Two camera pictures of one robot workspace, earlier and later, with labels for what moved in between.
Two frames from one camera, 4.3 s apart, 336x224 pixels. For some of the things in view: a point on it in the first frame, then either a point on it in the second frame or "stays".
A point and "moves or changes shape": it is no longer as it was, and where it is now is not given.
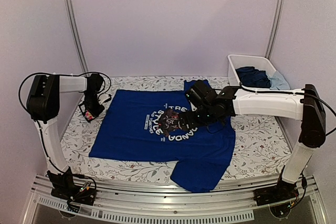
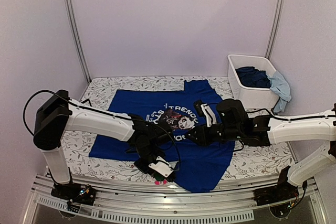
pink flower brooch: [88, 115] moves or changes shape
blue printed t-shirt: [144, 125] stays
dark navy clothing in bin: [250, 76] stays
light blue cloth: [278, 82] stays
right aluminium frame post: [278, 11] stays
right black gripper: [182, 119] → [202, 135]
